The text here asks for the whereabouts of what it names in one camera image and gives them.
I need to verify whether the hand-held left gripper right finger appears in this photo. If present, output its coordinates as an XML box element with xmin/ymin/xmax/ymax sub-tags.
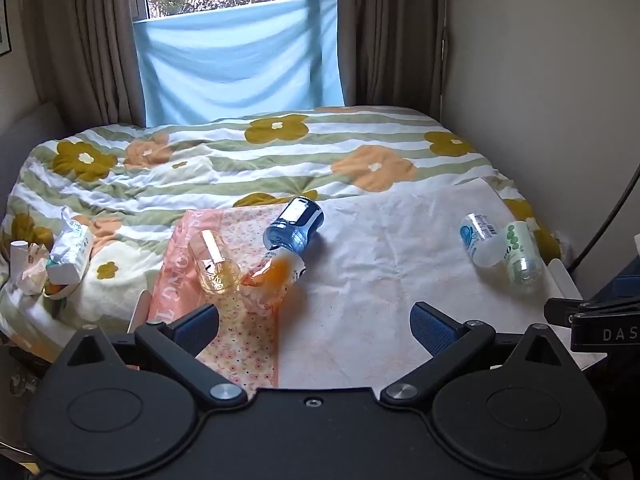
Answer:
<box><xmin>380</xmin><ymin>302</ymin><xmax>585</xmax><ymax>411</ymax></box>

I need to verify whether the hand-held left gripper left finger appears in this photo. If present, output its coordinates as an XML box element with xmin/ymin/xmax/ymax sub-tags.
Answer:
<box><xmin>54</xmin><ymin>303</ymin><xmax>249</xmax><ymax>411</ymax></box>

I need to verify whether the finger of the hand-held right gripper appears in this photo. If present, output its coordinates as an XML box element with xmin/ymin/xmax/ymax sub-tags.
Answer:
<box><xmin>544</xmin><ymin>298</ymin><xmax>585</xmax><ymax>330</ymax></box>

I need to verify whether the clear glass cup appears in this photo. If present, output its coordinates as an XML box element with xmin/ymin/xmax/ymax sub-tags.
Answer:
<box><xmin>188</xmin><ymin>229</ymin><xmax>242</xmax><ymax>295</ymax></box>

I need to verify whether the clear orange-tinted cup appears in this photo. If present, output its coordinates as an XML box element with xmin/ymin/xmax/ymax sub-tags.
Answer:
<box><xmin>241</xmin><ymin>249</ymin><xmax>307</xmax><ymax>292</ymax></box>

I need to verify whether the pink floral cloth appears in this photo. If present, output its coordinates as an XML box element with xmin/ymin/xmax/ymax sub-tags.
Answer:
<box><xmin>148</xmin><ymin>204</ymin><xmax>302</xmax><ymax>392</ymax></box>

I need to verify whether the green-labelled clear bottle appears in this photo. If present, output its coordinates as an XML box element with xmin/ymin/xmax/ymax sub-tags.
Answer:
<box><xmin>504</xmin><ymin>220</ymin><xmax>546</xmax><ymax>295</ymax></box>

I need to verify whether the white cloth mat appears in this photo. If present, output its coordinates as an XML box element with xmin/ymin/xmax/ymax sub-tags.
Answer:
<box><xmin>235</xmin><ymin>177</ymin><xmax>607</xmax><ymax>392</ymax></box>

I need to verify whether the small blue-white bottle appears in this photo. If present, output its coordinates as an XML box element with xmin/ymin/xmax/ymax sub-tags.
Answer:
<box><xmin>459</xmin><ymin>213</ymin><xmax>507</xmax><ymax>267</ymax></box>

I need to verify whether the white tissue pack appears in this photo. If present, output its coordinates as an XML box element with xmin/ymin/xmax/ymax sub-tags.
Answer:
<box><xmin>46</xmin><ymin>207</ymin><xmax>95</xmax><ymax>287</ymax></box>

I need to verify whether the floral striped blanket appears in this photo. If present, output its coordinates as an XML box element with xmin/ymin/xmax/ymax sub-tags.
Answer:
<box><xmin>0</xmin><ymin>106</ymin><xmax>563</xmax><ymax>361</ymax></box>

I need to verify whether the crumpled paper wrapper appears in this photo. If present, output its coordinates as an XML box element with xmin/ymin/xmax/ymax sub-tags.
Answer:
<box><xmin>17</xmin><ymin>243</ymin><xmax>52</xmax><ymax>295</ymax></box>

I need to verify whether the small white bottle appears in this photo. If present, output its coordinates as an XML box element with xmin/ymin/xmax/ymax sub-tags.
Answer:
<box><xmin>10</xmin><ymin>240</ymin><xmax>32</xmax><ymax>277</ymax></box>

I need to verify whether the grey headboard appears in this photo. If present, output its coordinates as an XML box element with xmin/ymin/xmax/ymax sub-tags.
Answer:
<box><xmin>0</xmin><ymin>100</ymin><xmax>68</xmax><ymax>211</ymax></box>

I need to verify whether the light blue window cloth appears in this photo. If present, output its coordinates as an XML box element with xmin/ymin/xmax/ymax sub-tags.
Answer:
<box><xmin>132</xmin><ymin>0</ymin><xmax>346</xmax><ymax>128</ymax></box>

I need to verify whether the beige curtain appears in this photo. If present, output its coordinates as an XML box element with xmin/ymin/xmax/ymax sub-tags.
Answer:
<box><xmin>20</xmin><ymin>0</ymin><xmax>149</xmax><ymax>139</ymax></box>
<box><xmin>336</xmin><ymin>0</ymin><xmax>452</xmax><ymax>120</ymax></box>

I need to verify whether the black cable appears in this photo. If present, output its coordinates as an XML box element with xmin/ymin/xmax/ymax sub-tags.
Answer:
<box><xmin>570</xmin><ymin>160</ymin><xmax>640</xmax><ymax>272</ymax></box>

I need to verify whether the framed wall picture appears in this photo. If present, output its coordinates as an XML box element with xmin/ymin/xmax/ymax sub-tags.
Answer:
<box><xmin>0</xmin><ymin>0</ymin><xmax>13</xmax><ymax>57</ymax></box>

